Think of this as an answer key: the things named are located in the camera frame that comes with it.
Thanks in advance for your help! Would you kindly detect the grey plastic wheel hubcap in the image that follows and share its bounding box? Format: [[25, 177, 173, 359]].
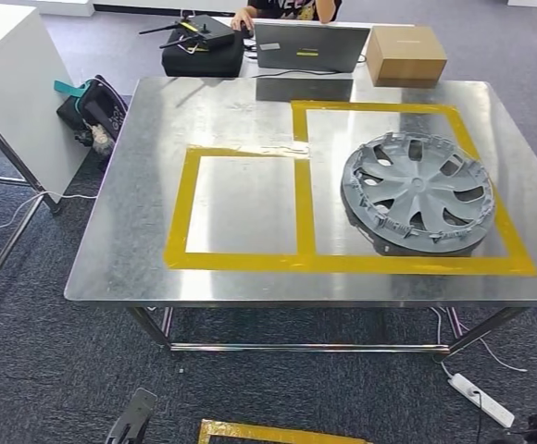
[[340, 131, 496, 257]]

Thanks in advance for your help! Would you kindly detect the brown cardboard box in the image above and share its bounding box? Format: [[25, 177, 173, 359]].
[[366, 24, 449, 89]]

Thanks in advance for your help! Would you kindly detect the yellow floor tape square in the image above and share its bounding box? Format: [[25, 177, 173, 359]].
[[198, 419, 374, 444]]

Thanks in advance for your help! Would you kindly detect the white side table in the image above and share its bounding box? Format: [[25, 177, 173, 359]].
[[0, 3, 91, 344]]

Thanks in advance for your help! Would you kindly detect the large yellow tape frame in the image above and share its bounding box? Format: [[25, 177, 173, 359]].
[[290, 99, 537, 278]]

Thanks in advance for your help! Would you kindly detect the grey laptop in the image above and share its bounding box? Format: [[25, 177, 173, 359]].
[[253, 21, 372, 75]]

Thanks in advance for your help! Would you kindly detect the black floor cable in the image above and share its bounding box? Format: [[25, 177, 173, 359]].
[[474, 391, 483, 444]]

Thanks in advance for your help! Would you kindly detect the white floor cable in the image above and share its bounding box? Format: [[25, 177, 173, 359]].
[[428, 306, 529, 376], [0, 191, 98, 239]]

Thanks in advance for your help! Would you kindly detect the small yellow tape frame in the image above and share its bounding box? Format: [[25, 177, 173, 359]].
[[163, 145, 317, 272]]

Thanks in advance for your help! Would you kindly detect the black soft case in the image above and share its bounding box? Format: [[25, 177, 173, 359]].
[[162, 31, 245, 79]]

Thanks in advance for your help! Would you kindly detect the black router with antennas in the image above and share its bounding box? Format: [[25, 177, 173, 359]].
[[138, 13, 236, 52]]

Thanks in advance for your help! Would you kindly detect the stainless steel workbench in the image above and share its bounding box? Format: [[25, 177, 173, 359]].
[[64, 76, 537, 357]]

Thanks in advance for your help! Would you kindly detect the dark left robot hand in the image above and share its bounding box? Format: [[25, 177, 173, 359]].
[[105, 387, 158, 444]]

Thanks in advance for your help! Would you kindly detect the black bag with teal strap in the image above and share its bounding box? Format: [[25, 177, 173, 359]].
[[54, 74, 129, 159]]

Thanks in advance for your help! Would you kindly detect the person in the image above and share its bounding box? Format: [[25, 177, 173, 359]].
[[230, 0, 343, 33]]

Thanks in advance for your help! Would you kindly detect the white power strip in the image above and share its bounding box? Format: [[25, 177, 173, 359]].
[[448, 372, 516, 429]]

